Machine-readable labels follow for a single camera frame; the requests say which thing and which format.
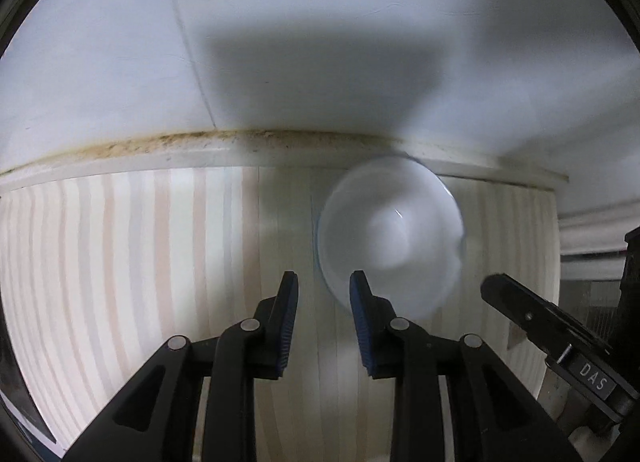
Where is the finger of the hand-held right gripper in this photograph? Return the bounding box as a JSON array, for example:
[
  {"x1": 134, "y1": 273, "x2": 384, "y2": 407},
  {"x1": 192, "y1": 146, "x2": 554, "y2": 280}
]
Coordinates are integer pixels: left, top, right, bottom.
[{"x1": 480, "y1": 272, "x2": 616, "y2": 359}]

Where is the blue rim white bowl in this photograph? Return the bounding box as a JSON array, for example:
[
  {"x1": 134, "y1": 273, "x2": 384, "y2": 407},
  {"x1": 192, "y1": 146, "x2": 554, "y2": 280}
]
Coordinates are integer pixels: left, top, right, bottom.
[{"x1": 316, "y1": 155, "x2": 467, "y2": 320}]

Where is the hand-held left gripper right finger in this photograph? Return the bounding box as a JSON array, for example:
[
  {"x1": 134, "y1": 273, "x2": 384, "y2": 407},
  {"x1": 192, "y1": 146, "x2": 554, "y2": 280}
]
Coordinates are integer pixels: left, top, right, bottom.
[{"x1": 349, "y1": 269, "x2": 583, "y2": 462}]

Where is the sliding glass door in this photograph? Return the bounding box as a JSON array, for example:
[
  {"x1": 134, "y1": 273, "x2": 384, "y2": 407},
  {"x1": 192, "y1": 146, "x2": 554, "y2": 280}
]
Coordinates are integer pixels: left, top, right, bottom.
[{"x1": 557, "y1": 202, "x2": 640, "y2": 343}]

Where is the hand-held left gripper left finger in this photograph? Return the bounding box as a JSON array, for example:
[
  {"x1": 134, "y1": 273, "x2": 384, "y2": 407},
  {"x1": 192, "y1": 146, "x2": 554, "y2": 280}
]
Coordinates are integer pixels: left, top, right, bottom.
[{"x1": 60, "y1": 269, "x2": 301, "y2": 462}]

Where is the striped cat print tablecloth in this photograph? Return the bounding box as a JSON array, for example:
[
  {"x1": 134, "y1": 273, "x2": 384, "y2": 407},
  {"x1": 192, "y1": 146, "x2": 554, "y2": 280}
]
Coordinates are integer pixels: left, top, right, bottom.
[{"x1": 0, "y1": 165, "x2": 561, "y2": 462}]

